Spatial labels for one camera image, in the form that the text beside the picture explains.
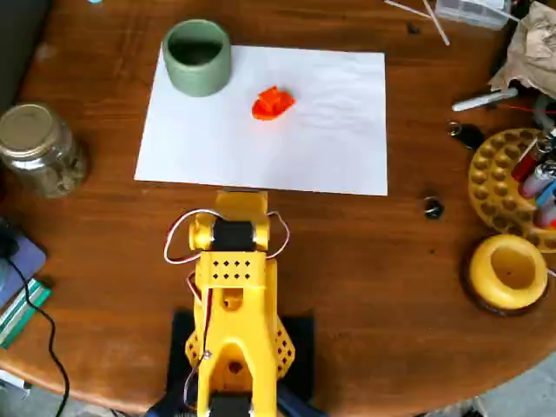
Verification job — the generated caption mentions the orange plastic object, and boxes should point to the orange plastic object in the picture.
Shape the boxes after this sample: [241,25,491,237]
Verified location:
[251,85,297,122]

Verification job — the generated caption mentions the green ribbed cup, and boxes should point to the green ribbed cup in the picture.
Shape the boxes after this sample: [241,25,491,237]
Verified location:
[162,17,234,98]

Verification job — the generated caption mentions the white paper sheet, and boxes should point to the white paper sheet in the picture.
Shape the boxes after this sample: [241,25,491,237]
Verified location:
[134,44,389,197]

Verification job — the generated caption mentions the black base pad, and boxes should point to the black base pad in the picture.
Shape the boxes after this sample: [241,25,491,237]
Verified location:
[167,308,316,403]

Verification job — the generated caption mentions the small black metal nut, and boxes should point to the small black metal nut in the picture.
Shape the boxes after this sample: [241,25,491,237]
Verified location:
[423,195,446,221]

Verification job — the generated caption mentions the blue clamp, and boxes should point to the blue clamp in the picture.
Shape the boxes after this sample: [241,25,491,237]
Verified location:
[146,380,201,417]
[275,381,328,417]

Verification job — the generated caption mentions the black key fob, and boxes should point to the black key fob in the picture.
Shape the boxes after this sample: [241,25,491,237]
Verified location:
[447,122,486,151]

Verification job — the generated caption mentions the yellow round holed tray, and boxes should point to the yellow round holed tray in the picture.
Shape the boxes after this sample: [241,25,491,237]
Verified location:
[467,128,556,253]

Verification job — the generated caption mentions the yellow round bowl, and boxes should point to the yellow round bowl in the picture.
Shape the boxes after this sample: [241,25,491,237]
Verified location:
[470,234,549,310]

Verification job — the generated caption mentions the white marker pen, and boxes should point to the white marker pen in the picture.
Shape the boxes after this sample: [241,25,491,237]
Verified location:
[451,88,520,113]

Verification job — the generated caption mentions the white thin stick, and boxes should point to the white thin stick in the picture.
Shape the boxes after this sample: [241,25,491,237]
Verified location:
[422,0,451,46]
[384,0,435,20]

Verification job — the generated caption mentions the red lighter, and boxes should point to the red lighter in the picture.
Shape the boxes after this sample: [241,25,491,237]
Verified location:
[511,138,540,182]

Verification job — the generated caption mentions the glass jar gold lid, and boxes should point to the glass jar gold lid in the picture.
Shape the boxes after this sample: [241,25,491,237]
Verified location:
[0,102,88,200]

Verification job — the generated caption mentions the purple notebook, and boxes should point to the purple notebook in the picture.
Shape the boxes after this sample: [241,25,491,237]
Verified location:
[0,225,48,308]

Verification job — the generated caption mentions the pink lighter silver cap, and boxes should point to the pink lighter silver cap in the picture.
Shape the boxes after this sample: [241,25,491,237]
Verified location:
[520,162,556,199]

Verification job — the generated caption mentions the blue lighter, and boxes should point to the blue lighter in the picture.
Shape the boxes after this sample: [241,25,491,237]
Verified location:
[534,180,556,210]

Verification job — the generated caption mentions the clear plastic box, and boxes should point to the clear plastic box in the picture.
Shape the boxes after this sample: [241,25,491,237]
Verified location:
[434,0,514,31]

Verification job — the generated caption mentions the black device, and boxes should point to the black device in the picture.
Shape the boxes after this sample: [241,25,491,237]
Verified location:
[0,215,21,258]

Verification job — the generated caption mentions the green book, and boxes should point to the green book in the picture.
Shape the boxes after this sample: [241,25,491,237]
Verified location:
[0,277,54,351]

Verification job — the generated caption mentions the grey tube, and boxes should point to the grey tube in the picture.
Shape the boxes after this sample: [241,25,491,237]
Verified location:
[532,92,556,131]

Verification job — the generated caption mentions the crumpled brown paper bag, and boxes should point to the crumpled brown paper bag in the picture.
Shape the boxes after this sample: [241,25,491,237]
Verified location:
[488,1,556,99]

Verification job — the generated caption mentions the dark grey furniture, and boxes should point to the dark grey furniture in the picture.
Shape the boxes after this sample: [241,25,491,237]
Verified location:
[0,0,54,115]

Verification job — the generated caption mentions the white red servo cable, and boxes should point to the white red servo cable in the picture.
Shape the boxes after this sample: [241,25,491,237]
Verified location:
[163,208,221,265]
[265,210,291,261]

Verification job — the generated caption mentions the yellow ring-shaped holder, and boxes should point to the yellow ring-shaped holder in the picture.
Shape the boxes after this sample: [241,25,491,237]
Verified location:
[460,242,551,318]

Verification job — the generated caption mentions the black power cable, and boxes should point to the black power cable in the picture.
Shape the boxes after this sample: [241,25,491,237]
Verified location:
[0,255,71,417]

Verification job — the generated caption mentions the thin red wire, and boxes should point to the thin red wire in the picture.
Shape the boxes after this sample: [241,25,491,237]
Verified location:
[497,103,556,116]

